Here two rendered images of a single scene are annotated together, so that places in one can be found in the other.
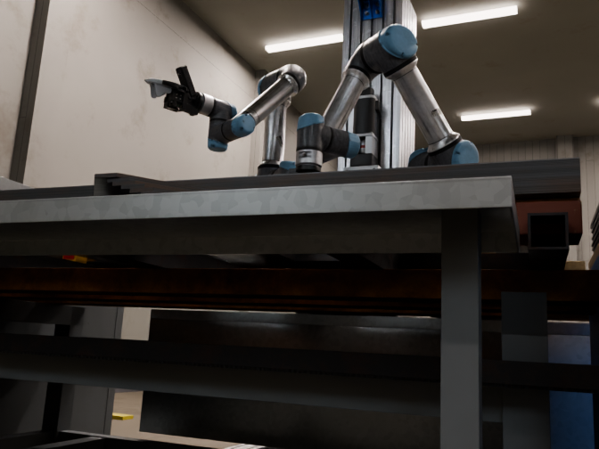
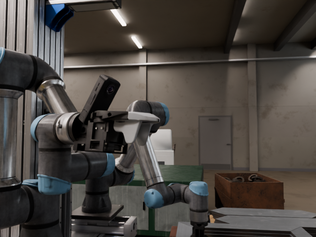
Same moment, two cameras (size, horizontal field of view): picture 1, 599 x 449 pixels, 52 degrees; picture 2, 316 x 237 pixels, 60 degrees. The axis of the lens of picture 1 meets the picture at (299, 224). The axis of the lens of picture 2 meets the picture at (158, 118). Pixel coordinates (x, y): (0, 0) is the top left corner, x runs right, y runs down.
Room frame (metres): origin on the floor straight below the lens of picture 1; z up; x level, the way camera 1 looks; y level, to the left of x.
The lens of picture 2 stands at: (2.07, 1.04, 1.42)
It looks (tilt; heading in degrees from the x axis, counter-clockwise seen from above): 3 degrees up; 256
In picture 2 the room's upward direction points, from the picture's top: straight up
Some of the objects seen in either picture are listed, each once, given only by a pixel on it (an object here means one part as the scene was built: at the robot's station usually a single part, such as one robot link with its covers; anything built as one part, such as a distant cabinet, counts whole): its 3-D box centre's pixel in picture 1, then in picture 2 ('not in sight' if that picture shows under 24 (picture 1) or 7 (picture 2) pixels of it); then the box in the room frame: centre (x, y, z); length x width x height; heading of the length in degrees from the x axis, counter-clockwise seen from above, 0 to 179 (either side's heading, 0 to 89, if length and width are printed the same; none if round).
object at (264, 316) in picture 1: (352, 322); not in sight; (1.85, -0.17, 0.67); 1.30 x 0.20 x 0.03; 68
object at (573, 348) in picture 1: (341, 388); not in sight; (1.78, -0.15, 0.48); 1.30 x 0.04 x 0.35; 68
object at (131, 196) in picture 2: not in sight; (141, 195); (1.21, -3.48, 0.41); 2.02 x 1.85 x 0.82; 155
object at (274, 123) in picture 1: (274, 134); (1, 137); (2.32, 0.12, 1.41); 0.15 x 0.12 x 0.55; 41
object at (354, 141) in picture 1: (336, 144); (177, 193); (1.70, -0.10, 1.17); 0.11 x 0.11 x 0.08; 30
